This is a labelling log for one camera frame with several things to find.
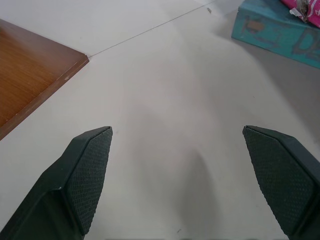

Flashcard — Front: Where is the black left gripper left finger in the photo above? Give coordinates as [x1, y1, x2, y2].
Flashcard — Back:
[0, 126, 114, 240]

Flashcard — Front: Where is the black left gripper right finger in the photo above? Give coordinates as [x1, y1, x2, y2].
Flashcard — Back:
[242, 125, 320, 240]

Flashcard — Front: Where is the brown wooden board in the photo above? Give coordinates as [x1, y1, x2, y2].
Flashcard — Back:
[0, 18, 90, 142]

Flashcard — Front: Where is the teal cardboard box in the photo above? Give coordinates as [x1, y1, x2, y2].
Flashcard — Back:
[231, 0, 320, 69]

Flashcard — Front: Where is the pink crumpled wrapper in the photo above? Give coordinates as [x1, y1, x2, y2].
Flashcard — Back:
[279, 0, 320, 28]

